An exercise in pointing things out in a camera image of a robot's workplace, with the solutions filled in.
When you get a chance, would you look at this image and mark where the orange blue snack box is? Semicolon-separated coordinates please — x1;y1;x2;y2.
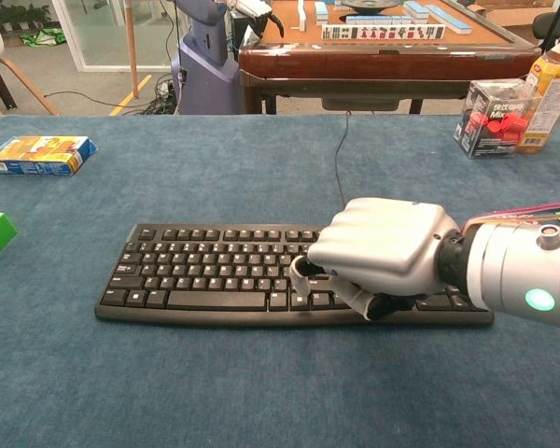
0;134;99;178

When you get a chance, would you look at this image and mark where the white power strip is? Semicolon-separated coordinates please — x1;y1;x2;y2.
154;79;175;106

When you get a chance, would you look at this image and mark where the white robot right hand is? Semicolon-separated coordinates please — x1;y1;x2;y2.
288;197;462;323

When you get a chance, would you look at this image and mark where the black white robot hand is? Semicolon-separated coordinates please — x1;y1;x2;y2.
234;0;286;39

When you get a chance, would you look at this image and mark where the brown mahjong table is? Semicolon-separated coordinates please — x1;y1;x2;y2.
237;0;543;116

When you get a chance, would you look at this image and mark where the wooden pole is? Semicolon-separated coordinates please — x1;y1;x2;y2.
122;0;142;100

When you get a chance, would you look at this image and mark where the clear box with red pieces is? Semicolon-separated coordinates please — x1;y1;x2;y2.
453;77;543;161

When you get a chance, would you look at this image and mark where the wooden leg chair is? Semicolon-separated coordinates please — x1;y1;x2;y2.
0;0;60;118

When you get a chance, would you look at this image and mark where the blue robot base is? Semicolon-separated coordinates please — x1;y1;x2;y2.
169;0;245;116

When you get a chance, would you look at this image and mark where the black computer keyboard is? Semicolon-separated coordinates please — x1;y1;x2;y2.
94;222;497;329

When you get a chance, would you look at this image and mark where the thin dark wire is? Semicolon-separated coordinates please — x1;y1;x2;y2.
333;109;354;207

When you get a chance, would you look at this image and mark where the green bag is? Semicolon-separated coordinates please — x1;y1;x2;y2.
18;27;67;48

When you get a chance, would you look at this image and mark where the row of mahjong tiles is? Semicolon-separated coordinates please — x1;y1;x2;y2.
320;23;447;41

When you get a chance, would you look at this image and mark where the yellow capped tea bottle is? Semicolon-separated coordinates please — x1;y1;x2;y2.
514;19;560;156

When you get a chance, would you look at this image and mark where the blue felt table mat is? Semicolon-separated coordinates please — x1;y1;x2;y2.
0;114;560;448

